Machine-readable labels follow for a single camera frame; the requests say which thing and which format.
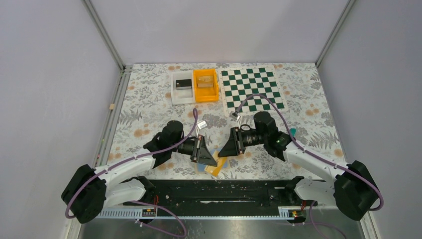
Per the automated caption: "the beige leather card holder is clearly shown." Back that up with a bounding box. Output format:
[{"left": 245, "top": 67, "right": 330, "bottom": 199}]
[{"left": 194, "top": 150, "right": 231, "bottom": 177}]

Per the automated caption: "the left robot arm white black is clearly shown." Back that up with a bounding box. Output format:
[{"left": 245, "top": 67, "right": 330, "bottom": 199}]
[{"left": 61, "top": 120, "right": 217, "bottom": 224}]

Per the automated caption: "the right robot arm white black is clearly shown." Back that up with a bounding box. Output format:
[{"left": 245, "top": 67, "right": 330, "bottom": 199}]
[{"left": 218, "top": 112, "right": 380, "bottom": 221}]

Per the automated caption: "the teal card on table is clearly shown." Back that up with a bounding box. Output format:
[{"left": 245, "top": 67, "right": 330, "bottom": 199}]
[{"left": 290, "top": 128, "right": 296, "bottom": 137}]

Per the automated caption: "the green white chessboard mat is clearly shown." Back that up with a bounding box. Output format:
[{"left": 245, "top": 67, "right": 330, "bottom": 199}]
[{"left": 217, "top": 65, "right": 288, "bottom": 117}]

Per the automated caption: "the orange plastic bin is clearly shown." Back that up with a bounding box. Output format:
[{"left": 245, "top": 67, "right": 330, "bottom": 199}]
[{"left": 193, "top": 69, "right": 219, "bottom": 103}]

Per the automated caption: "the black box in white bin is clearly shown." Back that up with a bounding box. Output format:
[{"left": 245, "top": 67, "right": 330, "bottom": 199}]
[{"left": 175, "top": 79, "right": 192, "bottom": 90}]

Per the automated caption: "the floral table cloth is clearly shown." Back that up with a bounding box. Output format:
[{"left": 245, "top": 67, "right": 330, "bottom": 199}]
[{"left": 100, "top": 63, "right": 345, "bottom": 180}]

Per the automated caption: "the white plastic bin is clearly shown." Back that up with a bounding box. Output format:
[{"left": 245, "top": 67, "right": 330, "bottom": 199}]
[{"left": 171, "top": 70, "right": 195, "bottom": 105}]

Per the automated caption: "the wooden block in orange bin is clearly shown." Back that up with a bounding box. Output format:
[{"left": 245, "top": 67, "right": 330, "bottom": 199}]
[{"left": 197, "top": 75, "right": 214, "bottom": 88}]

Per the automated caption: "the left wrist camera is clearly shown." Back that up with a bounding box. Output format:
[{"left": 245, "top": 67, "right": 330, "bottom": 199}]
[{"left": 195, "top": 120, "right": 208, "bottom": 135}]

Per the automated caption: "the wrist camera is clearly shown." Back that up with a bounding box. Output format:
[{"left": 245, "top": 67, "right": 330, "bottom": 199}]
[
  {"left": 229, "top": 111, "right": 241, "bottom": 121},
  {"left": 195, "top": 120, "right": 208, "bottom": 135}
]

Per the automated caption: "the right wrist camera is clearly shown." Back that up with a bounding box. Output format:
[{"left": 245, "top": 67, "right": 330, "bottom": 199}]
[{"left": 229, "top": 111, "right": 241, "bottom": 121}]

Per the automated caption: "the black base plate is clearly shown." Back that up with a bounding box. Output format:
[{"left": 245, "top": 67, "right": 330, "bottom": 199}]
[{"left": 140, "top": 179, "right": 312, "bottom": 217}]

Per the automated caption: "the slotted cable duct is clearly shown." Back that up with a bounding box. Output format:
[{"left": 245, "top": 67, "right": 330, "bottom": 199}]
[{"left": 99, "top": 206, "right": 298, "bottom": 221}]

